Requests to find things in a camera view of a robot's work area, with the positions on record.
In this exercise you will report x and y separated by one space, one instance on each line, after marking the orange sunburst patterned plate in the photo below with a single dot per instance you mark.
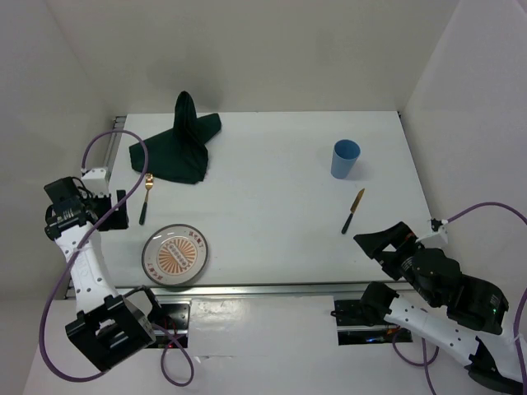
175 255

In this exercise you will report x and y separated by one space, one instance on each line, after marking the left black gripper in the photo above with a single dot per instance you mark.
117 220

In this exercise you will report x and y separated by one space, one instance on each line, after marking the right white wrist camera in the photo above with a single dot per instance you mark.
438 238

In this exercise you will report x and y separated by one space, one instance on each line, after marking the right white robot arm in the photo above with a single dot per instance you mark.
476 331

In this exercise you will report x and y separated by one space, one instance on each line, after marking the aluminium table frame rail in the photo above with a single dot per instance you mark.
270 209

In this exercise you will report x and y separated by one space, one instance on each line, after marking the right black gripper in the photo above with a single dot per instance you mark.
399 236

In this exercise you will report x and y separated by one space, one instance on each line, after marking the dark green cloth napkin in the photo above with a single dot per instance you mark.
179 154

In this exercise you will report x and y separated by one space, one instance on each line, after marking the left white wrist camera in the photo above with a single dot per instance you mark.
96 181

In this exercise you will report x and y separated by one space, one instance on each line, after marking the gold fork black handle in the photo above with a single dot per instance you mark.
149 182

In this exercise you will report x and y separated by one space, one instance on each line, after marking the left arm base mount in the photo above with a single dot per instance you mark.
174 318

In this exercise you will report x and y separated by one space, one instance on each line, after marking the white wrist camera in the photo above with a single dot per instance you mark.
96 181
438 238

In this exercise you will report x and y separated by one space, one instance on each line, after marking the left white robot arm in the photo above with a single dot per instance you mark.
108 328

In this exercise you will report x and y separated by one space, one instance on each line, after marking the blue plastic cup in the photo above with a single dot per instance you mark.
345 155

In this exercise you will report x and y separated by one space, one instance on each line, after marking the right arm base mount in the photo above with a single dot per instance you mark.
355 328

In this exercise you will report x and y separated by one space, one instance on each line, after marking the gold knife black handle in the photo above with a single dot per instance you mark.
352 211

